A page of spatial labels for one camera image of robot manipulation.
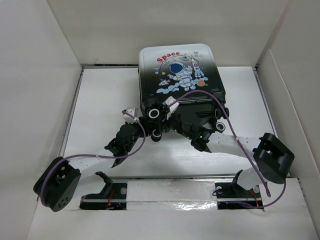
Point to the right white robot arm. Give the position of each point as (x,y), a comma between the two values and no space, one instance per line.
(269,158)

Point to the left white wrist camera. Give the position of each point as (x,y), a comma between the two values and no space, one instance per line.
(130,115)

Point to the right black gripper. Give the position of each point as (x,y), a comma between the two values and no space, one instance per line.
(167,122)

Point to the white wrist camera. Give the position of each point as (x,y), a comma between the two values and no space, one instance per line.
(171,105)
(130,115)

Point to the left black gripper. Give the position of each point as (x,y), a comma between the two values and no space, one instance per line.
(137,124)

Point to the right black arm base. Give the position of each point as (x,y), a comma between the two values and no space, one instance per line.
(231,197)

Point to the black suitcase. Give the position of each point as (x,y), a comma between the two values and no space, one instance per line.
(189,74)

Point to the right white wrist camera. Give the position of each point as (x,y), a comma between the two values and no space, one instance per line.
(171,105)

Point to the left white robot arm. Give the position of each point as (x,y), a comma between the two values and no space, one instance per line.
(63,179)

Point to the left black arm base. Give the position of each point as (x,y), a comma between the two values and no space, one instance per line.
(115,200)

